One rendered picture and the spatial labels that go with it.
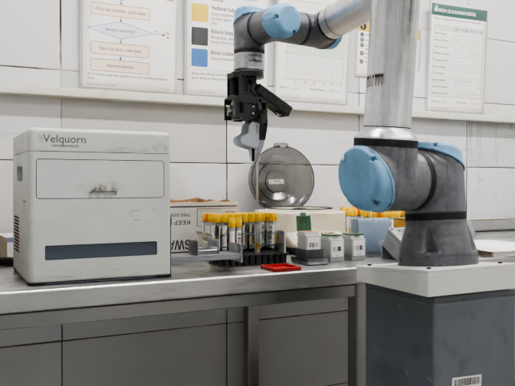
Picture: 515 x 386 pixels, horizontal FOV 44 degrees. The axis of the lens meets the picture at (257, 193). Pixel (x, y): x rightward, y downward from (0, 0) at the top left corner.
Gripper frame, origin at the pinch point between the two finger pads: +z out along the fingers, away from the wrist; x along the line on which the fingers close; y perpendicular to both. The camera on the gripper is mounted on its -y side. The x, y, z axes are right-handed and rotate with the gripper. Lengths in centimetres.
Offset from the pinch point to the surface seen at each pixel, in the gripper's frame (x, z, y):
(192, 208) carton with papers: -16.2, 13.2, 10.4
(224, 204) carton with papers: -16.3, 12.3, 1.2
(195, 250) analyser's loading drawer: 10.2, 21.0, 19.9
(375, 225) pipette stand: 1.5, 17.8, -34.7
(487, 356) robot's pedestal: 54, 38, -20
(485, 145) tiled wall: -50, -9, -129
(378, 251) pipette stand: 1.5, 24.8, -35.5
